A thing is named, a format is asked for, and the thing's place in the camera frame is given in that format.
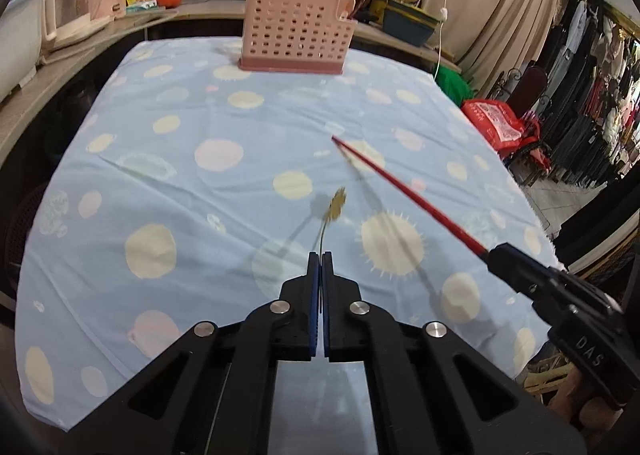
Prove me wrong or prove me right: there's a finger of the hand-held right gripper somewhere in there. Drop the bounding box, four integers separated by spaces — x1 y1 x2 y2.
486 242 567 297

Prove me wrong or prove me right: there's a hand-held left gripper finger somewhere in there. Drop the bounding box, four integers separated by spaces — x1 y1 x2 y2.
321 251 587 455
57 251 321 455

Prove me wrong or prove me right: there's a gold spoon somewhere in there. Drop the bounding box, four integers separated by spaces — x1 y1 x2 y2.
319 187 349 257

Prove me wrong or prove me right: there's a bright red chopstick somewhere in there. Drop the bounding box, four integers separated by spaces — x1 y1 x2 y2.
331 134 494 259

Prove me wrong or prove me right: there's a pink perforated utensil holder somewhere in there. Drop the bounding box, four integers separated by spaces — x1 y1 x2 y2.
237 0 359 75

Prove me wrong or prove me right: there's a person's right hand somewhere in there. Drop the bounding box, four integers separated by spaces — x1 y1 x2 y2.
550 367 617 436

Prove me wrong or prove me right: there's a blue spotted tablecloth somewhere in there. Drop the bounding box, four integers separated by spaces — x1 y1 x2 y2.
14 34 568 432

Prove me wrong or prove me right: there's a red plastic bag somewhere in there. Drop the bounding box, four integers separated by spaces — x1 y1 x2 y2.
459 98 544 152

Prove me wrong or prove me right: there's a black metal chair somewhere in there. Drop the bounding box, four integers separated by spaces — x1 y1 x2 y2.
499 62 552 107

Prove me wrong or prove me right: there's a green cloth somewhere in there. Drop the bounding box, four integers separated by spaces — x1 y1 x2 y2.
436 62 482 104

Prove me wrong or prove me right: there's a rack of hanging clothes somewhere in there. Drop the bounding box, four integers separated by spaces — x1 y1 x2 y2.
539 0 640 187

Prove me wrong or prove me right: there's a beige curtain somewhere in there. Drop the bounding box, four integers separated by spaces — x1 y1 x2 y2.
421 0 595 97

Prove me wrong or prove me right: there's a dark blue basin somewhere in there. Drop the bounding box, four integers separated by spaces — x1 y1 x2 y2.
381 0 442 48

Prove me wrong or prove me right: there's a white plastic basin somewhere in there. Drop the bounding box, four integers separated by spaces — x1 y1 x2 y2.
0 0 49 102

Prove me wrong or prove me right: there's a white cable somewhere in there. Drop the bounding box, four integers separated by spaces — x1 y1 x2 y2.
431 0 462 82

